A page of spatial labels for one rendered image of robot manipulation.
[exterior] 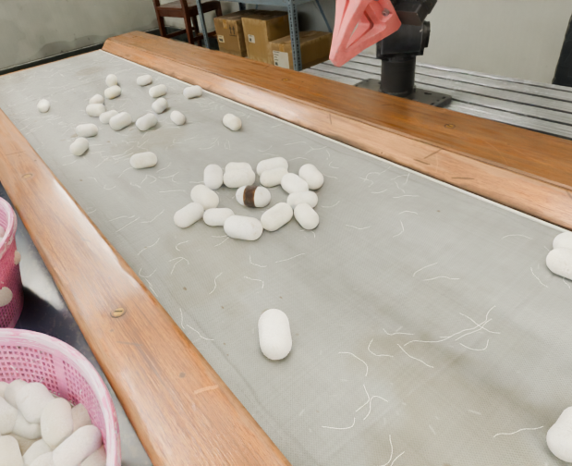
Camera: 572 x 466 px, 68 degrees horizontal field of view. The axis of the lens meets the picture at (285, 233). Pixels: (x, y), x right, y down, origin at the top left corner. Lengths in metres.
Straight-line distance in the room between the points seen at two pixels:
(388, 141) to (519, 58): 2.06
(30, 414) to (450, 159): 0.42
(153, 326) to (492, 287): 0.25
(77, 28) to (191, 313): 4.76
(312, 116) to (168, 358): 0.41
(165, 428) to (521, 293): 0.26
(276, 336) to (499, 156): 0.30
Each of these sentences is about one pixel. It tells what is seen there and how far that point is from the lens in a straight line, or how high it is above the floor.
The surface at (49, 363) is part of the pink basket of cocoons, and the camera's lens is 0.35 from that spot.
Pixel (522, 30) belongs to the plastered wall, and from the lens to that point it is 2.53.
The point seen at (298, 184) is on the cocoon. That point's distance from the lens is 0.44.
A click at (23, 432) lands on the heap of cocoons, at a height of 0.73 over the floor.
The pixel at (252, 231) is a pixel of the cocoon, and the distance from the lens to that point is 0.39.
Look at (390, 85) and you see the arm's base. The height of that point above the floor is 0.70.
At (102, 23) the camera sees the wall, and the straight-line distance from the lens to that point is 5.11.
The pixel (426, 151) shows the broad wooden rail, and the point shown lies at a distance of 0.50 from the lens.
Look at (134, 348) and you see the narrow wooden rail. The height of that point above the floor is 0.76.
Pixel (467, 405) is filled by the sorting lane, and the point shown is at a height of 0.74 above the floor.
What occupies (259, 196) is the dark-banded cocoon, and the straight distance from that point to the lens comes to 0.43.
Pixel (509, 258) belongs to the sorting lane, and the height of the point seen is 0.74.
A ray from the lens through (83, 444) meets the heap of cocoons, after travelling 0.31.
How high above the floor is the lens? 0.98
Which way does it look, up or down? 37 degrees down
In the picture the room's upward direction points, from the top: 8 degrees counter-clockwise
